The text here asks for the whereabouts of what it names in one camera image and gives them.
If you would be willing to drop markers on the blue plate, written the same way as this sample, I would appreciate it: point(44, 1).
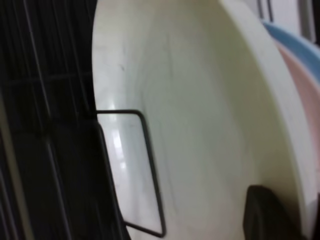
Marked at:
point(307, 52)

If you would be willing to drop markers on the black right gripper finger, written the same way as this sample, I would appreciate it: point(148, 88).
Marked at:
point(265, 218)

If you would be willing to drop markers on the pink plate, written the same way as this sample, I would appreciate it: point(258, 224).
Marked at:
point(309, 92)

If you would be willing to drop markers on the white plate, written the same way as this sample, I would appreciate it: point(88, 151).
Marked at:
point(222, 113)

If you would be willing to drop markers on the black wire dish rack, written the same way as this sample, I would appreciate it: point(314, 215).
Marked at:
point(56, 180)

